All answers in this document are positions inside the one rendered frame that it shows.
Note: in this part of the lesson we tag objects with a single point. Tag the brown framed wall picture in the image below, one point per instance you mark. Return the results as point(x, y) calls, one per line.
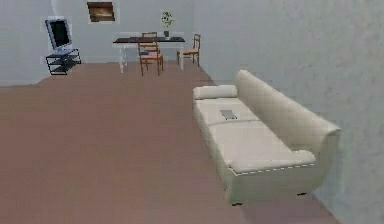
point(101, 12)

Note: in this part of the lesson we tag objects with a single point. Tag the silver television set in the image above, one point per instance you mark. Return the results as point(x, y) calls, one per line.
point(59, 34)

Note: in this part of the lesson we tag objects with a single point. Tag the green potted house plant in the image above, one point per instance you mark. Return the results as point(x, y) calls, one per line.
point(167, 21)

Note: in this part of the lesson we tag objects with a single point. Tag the black television stand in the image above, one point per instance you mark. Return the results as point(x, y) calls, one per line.
point(63, 60)

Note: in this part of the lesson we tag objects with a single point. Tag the cream white sofa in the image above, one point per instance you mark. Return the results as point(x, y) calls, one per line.
point(253, 143)

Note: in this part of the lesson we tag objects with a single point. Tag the brown wooden chair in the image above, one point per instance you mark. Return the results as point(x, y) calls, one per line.
point(149, 34)
point(192, 50)
point(150, 55)

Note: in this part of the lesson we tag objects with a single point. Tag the dark top dining table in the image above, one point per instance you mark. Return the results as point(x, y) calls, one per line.
point(150, 40)

